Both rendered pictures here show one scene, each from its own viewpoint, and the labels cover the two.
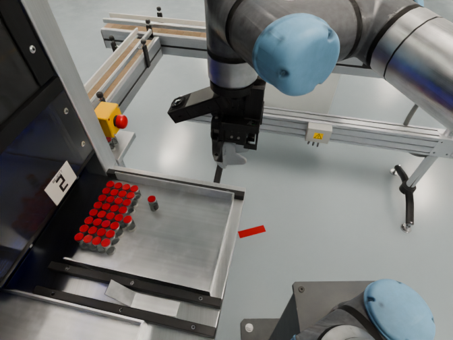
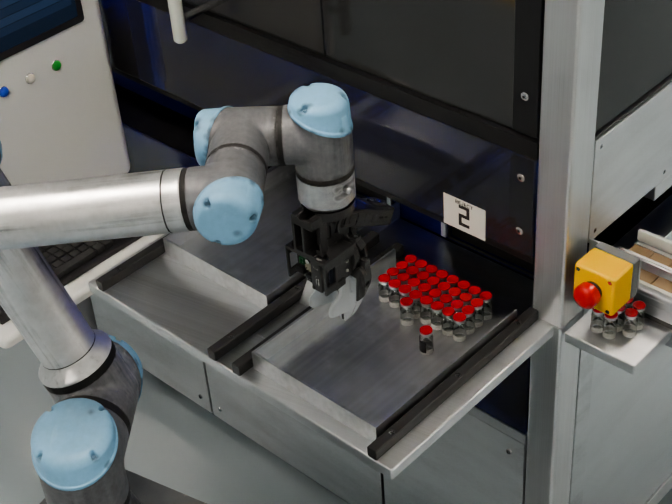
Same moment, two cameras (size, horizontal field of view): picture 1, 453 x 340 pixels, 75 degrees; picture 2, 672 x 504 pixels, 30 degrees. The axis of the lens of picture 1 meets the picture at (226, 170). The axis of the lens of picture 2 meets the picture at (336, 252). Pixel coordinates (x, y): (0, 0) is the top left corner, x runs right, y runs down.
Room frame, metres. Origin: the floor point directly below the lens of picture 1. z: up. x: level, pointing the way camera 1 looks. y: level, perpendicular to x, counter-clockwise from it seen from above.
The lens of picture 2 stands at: (1.13, -1.12, 2.22)
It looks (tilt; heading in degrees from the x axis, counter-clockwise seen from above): 37 degrees down; 123
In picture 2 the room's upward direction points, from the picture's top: 5 degrees counter-clockwise
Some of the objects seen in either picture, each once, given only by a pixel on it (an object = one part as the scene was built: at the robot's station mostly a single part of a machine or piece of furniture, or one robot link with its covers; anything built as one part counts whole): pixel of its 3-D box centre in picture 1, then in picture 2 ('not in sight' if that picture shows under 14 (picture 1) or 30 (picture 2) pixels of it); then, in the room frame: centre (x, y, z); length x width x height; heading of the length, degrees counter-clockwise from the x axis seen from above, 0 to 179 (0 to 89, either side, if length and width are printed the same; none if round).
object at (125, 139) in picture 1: (107, 144); (622, 330); (0.68, 0.39, 0.87); 0.14 x 0.13 x 0.02; 78
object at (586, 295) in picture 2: (119, 121); (588, 294); (0.65, 0.30, 0.99); 0.04 x 0.04 x 0.04; 78
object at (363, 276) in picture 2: not in sight; (354, 271); (0.42, 0.00, 1.17); 0.05 x 0.02 x 0.09; 168
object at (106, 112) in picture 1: (105, 119); (605, 279); (0.66, 0.35, 0.99); 0.08 x 0.07 x 0.07; 78
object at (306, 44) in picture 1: (292, 40); (239, 144); (0.32, -0.07, 1.39); 0.11 x 0.11 x 0.08; 28
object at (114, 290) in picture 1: (143, 298); (292, 302); (0.19, 0.17, 0.91); 0.14 x 0.03 x 0.06; 79
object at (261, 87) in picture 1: (236, 109); (326, 238); (0.40, -0.02, 1.24); 0.09 x 0.08 x 0.12; 78
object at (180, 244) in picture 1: (156, 226); (385, 338); (0.37, 0.17, 0.90); 0.34 x 0.26 x 0.04; 78
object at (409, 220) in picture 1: (404, 191); not in sight; (1.07, -1.10, 0.07); 0.50 x 0.08 x 0.14; 168
